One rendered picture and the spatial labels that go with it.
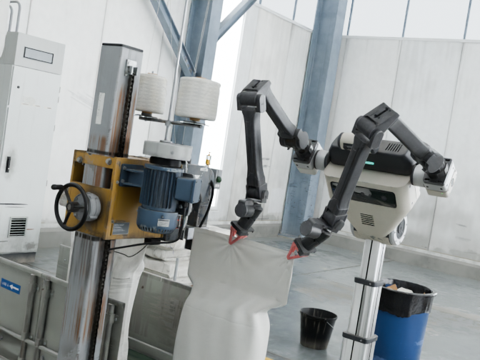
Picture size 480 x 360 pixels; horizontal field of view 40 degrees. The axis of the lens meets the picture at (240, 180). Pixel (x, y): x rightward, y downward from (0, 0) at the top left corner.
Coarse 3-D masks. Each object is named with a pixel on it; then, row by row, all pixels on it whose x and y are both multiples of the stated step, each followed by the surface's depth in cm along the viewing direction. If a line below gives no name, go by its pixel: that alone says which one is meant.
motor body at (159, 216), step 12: (144, 168) 245; (156, 168) 239; (168, 168) 240; (180, 168) 250; (144, 180) 244; (156, 180) 241; (168, 180) 241; (144, 192) 243; (156, 192) 240; (168, 192) 241; (144, 204) 243; (156, 204) 241; (168, 204) 242; (144, 216) 241; (156, 216) 240; (168, 216) 242; (144, 228) 242; (156, 228) 241; (168, 228) 242
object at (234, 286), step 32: (192, 256) 278; (224, 256) 270; (256, 256) 260; (192, 288) 274; (224, 288) 268; (256, 288) 259; (288, 288) 251; (192, 320) 268; (224, 320) 259; (256, 320) 254; (192, 352) 266; (224, 352) 257; (256, 352) 255
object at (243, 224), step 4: (240, 220) 263; (244, 220) 262; (248, 220) 262; (252, 220) 262; (232, 224) 262; (236, 224) 263; (240, 224) 263; (244, 224) 262; (248, 224) 262; (252, 224) 264; (240, 228) 262; (244, 228) 263; (248, 228) 264; (252, 228) 269; (240, 232) 260; (252, 232) 268
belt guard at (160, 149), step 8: (144, 144) 243; (152, 144) 239; (160, 144) 237; (168, 144) 237; (176, 144) 260; (144, 152) 242; (152, 152) 239; (160, 152) 237; (168, 152) 238; (176, 152) 239; (184, 152) 241; (184, 160) 242
